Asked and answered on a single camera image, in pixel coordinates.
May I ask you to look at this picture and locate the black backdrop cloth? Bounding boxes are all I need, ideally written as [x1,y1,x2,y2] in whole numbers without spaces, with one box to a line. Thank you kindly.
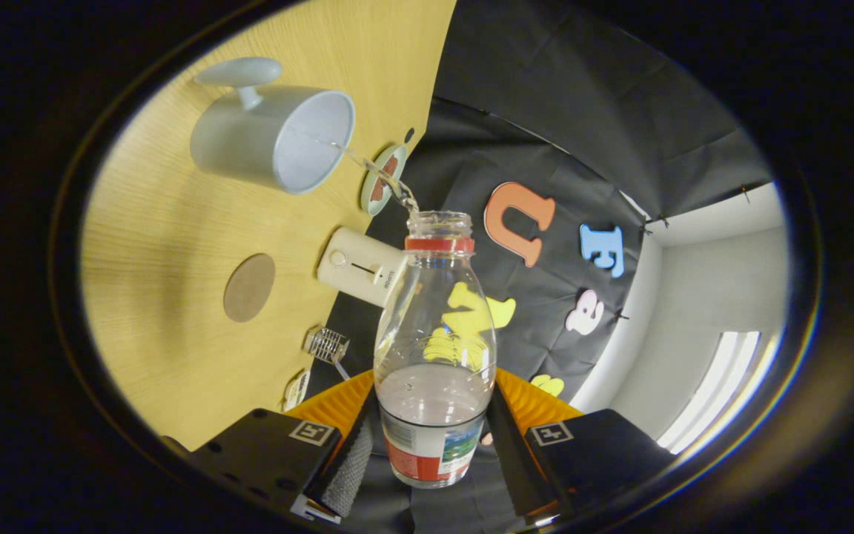
[305,0,775,531]

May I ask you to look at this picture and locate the round brown coaster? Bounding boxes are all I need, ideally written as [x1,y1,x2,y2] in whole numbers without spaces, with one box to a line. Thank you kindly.
[223,253,277,323]

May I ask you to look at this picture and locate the pale green plate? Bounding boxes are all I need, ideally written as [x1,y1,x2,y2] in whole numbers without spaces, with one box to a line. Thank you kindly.
[360,144,408,217]

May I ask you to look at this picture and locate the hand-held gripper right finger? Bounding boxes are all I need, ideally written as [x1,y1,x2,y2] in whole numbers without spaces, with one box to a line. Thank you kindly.
[486,367,677,520]

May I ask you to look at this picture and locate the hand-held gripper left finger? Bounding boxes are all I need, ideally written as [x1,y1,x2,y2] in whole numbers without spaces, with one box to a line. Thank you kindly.
[164,369,380,524]

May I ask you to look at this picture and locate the wooden table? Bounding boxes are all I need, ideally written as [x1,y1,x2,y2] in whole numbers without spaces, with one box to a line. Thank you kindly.
[80,0,457,452]

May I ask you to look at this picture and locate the white toaster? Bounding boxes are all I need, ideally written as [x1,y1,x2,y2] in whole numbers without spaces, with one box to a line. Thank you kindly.
[316,227,408,308]

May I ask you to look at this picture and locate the white divided condiment dish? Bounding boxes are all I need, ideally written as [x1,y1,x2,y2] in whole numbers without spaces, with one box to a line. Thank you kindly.
[282,369,311,412]

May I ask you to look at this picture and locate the large ceiling light panel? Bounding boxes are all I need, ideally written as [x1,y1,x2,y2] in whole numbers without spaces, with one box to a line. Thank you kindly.
[657,330,776,455]

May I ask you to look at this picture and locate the white cup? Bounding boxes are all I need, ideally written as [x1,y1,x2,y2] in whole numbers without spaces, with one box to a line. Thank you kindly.
[190,57,356,195]

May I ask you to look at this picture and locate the clear plastic juice bottle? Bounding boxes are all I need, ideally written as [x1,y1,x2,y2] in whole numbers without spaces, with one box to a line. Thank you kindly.
[374,211,498,489]

